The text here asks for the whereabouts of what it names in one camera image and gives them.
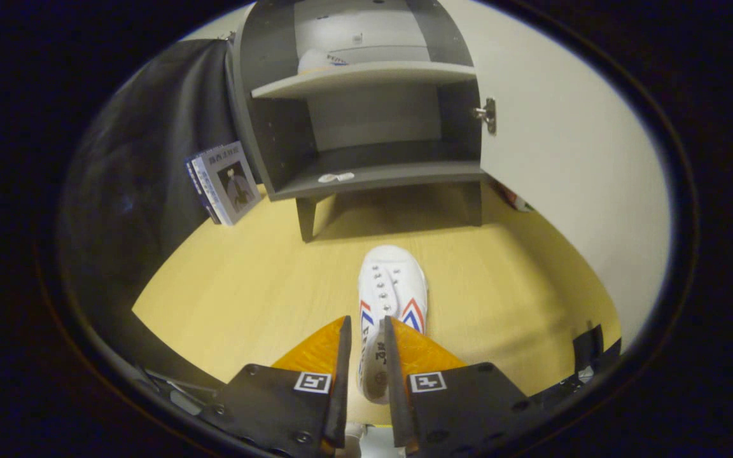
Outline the red and white object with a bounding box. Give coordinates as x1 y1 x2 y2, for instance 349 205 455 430
492 180 536 214

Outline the white striped shoe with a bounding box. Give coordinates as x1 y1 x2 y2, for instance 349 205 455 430
357 245 429 406
297 48 349 76

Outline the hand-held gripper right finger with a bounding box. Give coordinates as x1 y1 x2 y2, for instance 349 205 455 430
382 315 536 458

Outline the black backdrop cloth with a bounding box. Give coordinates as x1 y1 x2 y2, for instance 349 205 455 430
58 37 259 389

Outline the grey cover book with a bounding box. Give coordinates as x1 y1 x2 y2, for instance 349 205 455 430
192 141 264 226

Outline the grey shoe cabinet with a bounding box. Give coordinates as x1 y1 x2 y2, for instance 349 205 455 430
227 0 489 244

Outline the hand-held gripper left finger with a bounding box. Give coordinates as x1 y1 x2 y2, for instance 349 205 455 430
198 315 353 458

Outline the dark angular object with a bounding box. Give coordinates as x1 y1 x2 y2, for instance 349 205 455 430
532 323 623 411

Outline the blue spine book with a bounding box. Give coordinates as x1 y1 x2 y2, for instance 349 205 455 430
184 156 222 225

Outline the metal door hinge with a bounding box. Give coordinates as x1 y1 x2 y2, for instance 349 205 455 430
473 97 498 134

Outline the white shoe cabinet door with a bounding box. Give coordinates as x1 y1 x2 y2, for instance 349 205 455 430
440 0 671 357

